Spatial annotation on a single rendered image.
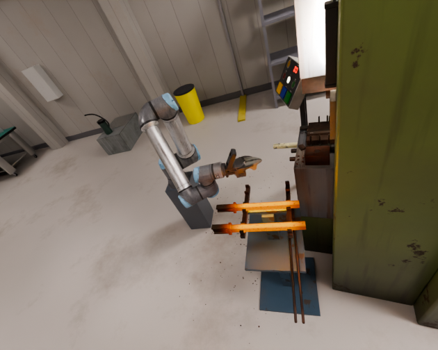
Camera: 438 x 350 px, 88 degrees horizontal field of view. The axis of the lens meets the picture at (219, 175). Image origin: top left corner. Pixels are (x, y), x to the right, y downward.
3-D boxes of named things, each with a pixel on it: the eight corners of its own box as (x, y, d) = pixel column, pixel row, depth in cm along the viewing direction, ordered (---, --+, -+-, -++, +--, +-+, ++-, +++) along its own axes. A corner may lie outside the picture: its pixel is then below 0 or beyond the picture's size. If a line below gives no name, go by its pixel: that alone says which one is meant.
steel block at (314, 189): (299, 216, 153) (293, 168, 124) (304, 176, 177) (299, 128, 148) (404, 224, 128) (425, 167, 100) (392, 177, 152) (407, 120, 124)
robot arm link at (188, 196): (127, 107, 130) (184, 210, 126) (147, 98, 131) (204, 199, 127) (133, 114, 141) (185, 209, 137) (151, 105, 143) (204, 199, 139)
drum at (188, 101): (207, 112, 429) (195, 81, 390) (204, 122, 400) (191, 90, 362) (189, 116, 439) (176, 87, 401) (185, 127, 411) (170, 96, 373)
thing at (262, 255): (245, 271, 118) (244, 269, 117) (251, 209, 146) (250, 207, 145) (306, 273, 108) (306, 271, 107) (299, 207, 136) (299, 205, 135)
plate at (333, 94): (329, 139, 92) (329, 101, 81) (329, 127, 98) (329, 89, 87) (335, 139, 91) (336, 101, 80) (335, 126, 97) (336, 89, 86)
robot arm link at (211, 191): (200, 193, 141) (193, 180, 132) (216, 184, 142) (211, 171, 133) (206, 203, 134) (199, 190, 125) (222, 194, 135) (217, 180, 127)
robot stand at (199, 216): (191, 229, 235) (165, 191, 197) (195, 212, 251) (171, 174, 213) (211, 228, 229) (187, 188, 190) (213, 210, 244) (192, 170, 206)
